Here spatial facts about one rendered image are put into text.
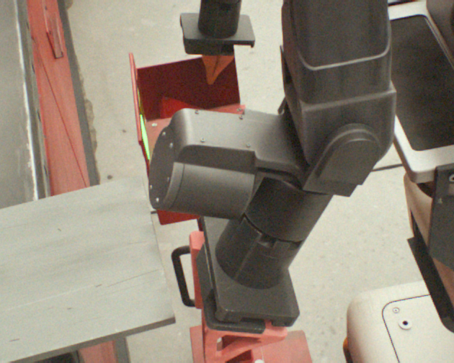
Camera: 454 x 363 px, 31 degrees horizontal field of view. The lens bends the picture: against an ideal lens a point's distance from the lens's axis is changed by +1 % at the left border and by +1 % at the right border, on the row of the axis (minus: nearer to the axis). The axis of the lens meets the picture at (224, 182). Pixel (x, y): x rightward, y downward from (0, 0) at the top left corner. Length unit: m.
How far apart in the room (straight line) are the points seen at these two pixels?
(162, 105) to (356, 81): 0.82
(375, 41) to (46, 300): 0.40
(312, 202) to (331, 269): 1.43
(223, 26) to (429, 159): 0.48
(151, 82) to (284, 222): 0.75
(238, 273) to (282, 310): 0.04
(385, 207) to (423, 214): 1.06
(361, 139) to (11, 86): 0.77
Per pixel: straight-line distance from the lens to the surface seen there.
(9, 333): 0.74
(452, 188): 0.76
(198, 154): 0.52
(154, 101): 1.31
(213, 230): 0.64
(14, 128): 1.12
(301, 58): 0.47
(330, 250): 2.01
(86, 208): 0.80
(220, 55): 1.17
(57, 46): 1.81
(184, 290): 1.51
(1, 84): 1.20
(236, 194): 0.53
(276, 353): 1.71
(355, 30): 0.47
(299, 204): 0.55
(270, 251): 0.58
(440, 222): 0.80
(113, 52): 2.70
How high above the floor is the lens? 1.57
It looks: 46 degrees down
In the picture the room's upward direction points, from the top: 9 degrees counter-clockwise
